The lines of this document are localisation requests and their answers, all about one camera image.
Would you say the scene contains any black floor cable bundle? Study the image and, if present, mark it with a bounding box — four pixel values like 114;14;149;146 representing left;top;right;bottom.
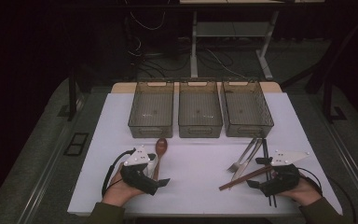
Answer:
124;0;253;80

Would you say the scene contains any black slanted metal bar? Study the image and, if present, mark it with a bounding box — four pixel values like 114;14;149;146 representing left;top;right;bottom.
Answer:
280;12;358;94

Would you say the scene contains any hand-held gripper cable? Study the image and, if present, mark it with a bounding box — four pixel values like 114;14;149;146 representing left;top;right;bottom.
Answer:
297;167;357;224
101;148;137;198

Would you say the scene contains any person's right hand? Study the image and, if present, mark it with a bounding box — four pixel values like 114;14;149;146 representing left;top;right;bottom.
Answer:
276;175;323;207

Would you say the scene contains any person's left hand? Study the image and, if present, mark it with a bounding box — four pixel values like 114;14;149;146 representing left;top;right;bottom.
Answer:
102;164;144;208

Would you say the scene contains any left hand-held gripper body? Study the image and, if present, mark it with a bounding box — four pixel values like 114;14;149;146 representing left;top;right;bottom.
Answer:
119;145;162;196

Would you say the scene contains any brown wooden spoon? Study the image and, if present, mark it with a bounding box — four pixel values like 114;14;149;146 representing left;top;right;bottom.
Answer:
152;137;169;182

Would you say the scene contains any left hand-held gripper cable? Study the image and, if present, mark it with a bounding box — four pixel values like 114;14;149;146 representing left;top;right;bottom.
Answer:
101;148;137;198

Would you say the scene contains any white floor cable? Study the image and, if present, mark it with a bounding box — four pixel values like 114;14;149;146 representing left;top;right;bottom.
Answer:
203;46;248;79

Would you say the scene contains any hanging light cable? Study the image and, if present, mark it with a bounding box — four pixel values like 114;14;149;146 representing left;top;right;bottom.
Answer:
129;10;166;32

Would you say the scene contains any smoky clear plastic bin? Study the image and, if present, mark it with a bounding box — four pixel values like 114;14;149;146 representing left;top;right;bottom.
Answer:
178;81;224;139
222;80;275;138
128;81;175;139

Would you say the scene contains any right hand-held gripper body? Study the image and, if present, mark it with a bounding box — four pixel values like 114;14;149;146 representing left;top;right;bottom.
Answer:
259;149;310;198

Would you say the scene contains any steel fork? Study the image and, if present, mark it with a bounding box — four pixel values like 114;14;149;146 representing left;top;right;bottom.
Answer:
227;137;258;174

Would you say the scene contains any steel knife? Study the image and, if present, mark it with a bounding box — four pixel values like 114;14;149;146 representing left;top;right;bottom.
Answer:
228;138;264;190

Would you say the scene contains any white metal desk frame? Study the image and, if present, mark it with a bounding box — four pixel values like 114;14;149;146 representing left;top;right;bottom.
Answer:
179;0;325;81

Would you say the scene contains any black metal stand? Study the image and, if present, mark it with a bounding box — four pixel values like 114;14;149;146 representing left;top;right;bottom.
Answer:
67;66;87;122
323;77;349;124

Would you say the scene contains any right hand-held gripper cable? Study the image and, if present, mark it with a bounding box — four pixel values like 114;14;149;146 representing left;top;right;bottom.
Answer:
297;167;357;224

